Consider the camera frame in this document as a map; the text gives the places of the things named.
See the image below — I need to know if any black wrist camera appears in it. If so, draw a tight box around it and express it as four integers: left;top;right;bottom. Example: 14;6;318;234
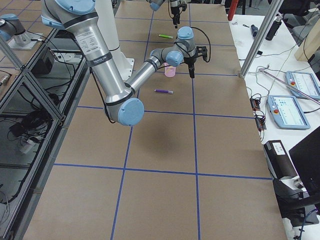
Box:
195;46;208;62

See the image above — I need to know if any teach pendant tablet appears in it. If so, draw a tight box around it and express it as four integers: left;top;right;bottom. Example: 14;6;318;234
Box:
285;71;320;100
267;95;311;130

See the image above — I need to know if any far teach pendant tablet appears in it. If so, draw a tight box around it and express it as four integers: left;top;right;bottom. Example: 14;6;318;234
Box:
285;71;320;100

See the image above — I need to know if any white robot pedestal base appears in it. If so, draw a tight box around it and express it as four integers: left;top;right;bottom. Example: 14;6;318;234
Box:
95;0;135;81

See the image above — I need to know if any black water bottle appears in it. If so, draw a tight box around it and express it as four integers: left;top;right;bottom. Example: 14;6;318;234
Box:
265;15;283;41

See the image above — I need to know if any small electronics board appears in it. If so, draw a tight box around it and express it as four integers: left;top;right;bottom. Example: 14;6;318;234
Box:
250;97;261;111

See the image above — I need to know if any red cylinder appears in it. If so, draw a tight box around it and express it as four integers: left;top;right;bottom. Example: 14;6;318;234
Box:
227;0;239;21

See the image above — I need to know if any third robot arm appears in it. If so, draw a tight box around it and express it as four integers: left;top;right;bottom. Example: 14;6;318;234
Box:
0;13;38;50

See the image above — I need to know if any near teach pendant tablet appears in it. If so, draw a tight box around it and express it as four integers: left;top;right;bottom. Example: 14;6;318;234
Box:
267;95;311;130

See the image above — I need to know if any black monitor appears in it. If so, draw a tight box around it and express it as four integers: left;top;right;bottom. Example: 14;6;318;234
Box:
289;127;320;194

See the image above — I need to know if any aluminium frame post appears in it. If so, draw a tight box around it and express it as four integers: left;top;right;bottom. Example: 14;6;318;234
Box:
239;0;284;79

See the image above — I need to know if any green highlighter pen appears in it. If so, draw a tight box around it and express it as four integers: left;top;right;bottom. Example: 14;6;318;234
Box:
158;34;173;39

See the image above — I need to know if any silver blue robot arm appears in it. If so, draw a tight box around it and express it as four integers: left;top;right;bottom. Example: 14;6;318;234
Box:
41;0;197;126
147;0;190;16

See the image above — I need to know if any brown cardboard box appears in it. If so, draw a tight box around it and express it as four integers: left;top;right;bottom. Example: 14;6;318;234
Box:
263;140;298;180

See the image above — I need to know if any purple highlighter pen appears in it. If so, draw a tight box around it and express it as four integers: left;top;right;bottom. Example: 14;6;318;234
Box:
154;89;174;94

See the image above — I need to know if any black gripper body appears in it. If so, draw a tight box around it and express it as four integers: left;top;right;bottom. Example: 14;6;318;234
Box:
168;0;187;16
184;55;197;68

